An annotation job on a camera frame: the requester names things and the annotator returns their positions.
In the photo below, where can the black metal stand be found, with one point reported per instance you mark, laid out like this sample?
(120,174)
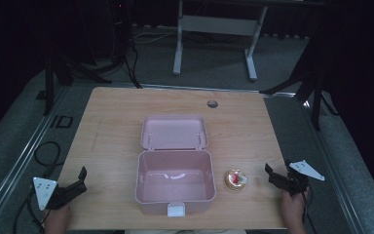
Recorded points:
(61,74)
(315,84)

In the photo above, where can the person's left hand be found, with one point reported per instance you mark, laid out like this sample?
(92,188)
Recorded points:
(57,220)

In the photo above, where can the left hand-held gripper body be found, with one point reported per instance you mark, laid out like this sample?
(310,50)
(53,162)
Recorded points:
(54,196)

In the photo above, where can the pink plastic box with lid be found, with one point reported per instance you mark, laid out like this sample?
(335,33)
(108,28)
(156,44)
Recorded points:
(175,165)

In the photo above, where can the dark computer tower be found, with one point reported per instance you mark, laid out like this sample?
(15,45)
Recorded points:
(120,29)

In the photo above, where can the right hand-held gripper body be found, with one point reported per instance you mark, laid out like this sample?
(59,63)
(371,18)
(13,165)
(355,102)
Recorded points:
(293,179)

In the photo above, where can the person's right hand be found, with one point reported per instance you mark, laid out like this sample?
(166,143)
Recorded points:
(292,211)

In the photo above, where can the white metal desk frame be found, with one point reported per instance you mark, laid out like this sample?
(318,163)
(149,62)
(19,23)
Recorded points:
(219,25)

